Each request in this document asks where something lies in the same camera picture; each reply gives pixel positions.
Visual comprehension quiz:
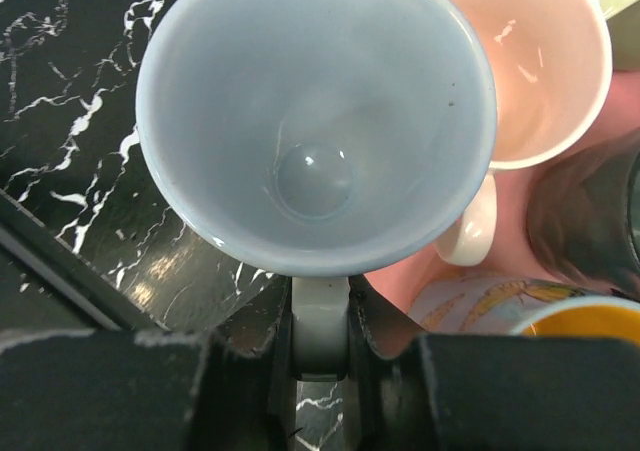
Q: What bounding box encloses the white footed teacup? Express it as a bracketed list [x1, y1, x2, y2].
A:
[135, 0, 497, 381]

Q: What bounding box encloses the blue patterned mug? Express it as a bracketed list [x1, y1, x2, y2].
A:
[408, 273, 639, 343]

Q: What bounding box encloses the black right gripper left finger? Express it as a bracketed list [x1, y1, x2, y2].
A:
[1, 278, 293, 450]

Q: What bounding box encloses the light green mug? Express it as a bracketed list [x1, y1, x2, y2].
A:
[598, 0, 639, 71]

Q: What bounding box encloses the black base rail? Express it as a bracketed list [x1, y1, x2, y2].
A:
[1, 192, 162, 331]

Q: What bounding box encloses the pink mug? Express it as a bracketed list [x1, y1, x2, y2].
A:
[435, 0, 613, 266]

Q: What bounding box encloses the small grey cup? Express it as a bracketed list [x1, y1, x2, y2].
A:
[526, 145, 639, 300]

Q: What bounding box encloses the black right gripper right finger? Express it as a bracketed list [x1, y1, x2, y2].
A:
[344, 276, 639, 450]

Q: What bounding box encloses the pink plastic tray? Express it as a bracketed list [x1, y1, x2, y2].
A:
[362, 68, 640, 360]

